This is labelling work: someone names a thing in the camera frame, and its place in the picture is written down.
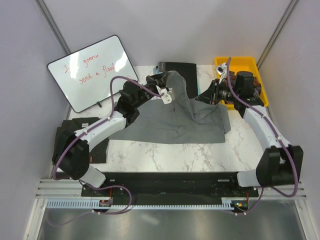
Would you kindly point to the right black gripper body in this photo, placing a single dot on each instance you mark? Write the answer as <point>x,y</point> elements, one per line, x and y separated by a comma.
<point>214,96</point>

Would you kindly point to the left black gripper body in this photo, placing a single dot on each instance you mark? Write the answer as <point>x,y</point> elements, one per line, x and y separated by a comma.
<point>152,83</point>

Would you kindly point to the grey long sleeve shirt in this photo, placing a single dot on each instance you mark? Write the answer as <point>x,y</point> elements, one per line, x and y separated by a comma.
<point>183,121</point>

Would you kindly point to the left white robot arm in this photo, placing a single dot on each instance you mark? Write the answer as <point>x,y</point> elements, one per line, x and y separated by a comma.
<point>72,152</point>

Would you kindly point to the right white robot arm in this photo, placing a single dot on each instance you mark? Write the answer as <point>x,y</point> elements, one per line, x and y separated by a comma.
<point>281,162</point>

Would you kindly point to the black folder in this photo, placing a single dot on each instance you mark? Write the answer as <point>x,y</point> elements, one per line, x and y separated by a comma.
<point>190,77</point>

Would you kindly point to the plaid shirt in bin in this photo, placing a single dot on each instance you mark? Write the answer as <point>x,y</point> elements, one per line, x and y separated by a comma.
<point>245,86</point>

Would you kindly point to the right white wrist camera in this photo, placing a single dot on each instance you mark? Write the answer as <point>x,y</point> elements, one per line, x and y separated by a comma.
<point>222,70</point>

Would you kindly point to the white whiteboard black frame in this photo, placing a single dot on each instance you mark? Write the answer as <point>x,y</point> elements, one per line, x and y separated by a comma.
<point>92,74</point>

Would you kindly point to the white slotted cable duct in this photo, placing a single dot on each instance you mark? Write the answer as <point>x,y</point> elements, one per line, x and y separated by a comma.
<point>96,203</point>

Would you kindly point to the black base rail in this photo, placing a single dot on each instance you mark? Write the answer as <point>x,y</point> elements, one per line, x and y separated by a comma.
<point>171,188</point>

